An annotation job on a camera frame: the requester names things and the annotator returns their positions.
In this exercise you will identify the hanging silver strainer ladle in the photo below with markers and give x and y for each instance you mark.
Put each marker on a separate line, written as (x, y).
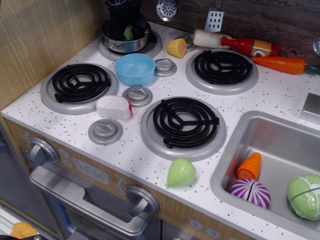
(167, 10)

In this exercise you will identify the hanging silver spoon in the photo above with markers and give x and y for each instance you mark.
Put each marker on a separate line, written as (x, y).
(316, 45)

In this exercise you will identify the left silver oven knob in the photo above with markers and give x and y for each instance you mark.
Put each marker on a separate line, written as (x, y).
(42, 152)

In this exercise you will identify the silver oven door handle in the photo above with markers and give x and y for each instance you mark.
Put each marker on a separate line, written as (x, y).
(82, 216)

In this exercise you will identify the back right black burner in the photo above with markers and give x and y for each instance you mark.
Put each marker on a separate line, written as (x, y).
(221, 72)

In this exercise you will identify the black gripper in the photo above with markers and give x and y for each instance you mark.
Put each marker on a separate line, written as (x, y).
(123, 13)

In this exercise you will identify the red toy ketchup bottle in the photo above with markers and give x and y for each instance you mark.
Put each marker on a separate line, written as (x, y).
(252, 47)

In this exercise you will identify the silver stove knob front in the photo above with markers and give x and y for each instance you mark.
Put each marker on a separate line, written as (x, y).
(105, 131)

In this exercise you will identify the green toy broccoli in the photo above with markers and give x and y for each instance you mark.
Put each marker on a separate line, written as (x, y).
(128, 35)

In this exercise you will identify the small steel pan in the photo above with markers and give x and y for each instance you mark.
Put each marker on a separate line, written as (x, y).
(122, 46)

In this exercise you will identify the right silver oven knob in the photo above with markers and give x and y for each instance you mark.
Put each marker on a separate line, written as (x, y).
(141, 201)

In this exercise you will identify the light blue plastic bowl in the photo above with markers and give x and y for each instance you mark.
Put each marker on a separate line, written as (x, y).
(135, 69)

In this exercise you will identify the yellow toy on floor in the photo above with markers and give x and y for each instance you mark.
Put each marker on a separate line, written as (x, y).
(22, 230)

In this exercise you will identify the light green toy pear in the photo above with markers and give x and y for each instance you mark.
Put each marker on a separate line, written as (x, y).
(180, 172)

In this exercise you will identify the orange toy carrot piece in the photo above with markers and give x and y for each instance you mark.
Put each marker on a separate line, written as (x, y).
(250, 168)

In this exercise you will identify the silver stove knob middle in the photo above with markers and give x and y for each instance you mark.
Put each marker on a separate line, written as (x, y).
(138, 96)

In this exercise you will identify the front right black burner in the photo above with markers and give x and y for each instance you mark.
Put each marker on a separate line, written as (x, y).
(183, 127)

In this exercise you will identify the purple striped toy onion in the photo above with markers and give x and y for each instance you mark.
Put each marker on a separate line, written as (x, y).
(252, 191)

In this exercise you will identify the silver sink basin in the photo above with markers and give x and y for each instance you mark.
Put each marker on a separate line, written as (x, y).
(287, 150)

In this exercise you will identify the white toy bottle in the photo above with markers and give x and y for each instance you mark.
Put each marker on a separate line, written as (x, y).
(208, 39)

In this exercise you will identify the white red toy radish slice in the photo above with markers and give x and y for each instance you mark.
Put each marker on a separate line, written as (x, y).
(113, 106)

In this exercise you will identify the silver stove knob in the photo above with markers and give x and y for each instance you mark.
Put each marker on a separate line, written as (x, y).
(165, 68)
(189, 42)
(105, 131)
(138, 96)

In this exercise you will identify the front left black burner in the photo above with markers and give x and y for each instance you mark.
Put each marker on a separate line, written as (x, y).
(74, 89)

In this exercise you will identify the hanging silver slotted spatula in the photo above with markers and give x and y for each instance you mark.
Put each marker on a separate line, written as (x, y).
(214, 19)

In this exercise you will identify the silver stove knob rear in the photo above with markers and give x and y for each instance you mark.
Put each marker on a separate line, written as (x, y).
(189, 42)

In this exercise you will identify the green toy cabbage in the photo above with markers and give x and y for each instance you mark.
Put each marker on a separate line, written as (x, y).
(303, 194)

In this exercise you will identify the silver stove knob back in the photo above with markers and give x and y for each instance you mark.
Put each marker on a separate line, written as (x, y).
(165, 68)

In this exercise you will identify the silver faucet base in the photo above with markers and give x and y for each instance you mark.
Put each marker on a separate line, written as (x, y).
(311, 109)

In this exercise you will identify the silver oven knob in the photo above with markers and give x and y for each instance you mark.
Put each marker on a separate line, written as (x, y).
(141, 201)
(42, 152)

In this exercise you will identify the yellow toy corn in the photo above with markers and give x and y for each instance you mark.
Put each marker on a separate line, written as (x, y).
(177, 47)

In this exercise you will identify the black burner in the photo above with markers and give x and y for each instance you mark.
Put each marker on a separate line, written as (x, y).
(74, 89)
(221, 72)
(183, 127)

